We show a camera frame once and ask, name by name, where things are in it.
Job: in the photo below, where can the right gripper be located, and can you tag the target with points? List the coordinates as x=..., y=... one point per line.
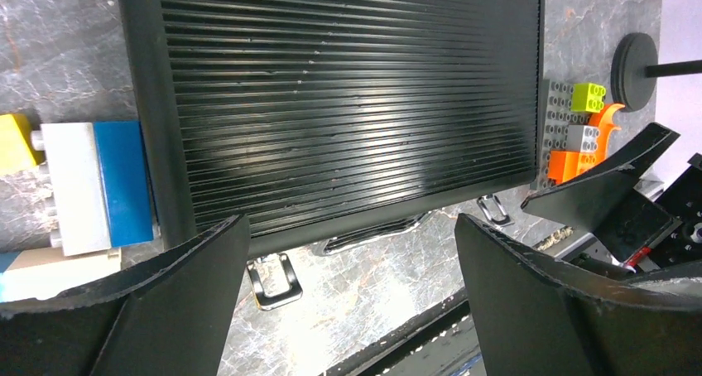
x=641, y=235

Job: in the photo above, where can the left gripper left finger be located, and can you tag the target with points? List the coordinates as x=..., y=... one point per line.
x=168, y=315

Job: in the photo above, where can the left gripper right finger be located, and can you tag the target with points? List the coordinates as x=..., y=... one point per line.
x=539, y=315

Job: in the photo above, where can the black poker case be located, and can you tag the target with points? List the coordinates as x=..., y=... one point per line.
x=319, y=118

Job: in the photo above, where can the grey small lego brick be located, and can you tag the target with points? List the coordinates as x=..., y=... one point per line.
x=582, y=138

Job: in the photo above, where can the orange curved track piece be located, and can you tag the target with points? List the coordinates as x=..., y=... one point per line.
x=564, y=165

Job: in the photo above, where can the grey lego plate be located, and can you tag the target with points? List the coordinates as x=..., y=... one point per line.
x=554, y=116

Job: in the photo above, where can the lime lego brick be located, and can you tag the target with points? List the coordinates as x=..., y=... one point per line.
x=587, y=98

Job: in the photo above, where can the white blue block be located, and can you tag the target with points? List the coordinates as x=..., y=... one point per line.
x=45, y=272

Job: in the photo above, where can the blue microphone on stand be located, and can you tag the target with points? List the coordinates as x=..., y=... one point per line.
x=635, y=70

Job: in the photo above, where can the blue grey block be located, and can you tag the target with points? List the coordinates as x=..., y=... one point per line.
x=98, y=174

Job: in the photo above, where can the yellow small block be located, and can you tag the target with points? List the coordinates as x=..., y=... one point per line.
x=17, y=152

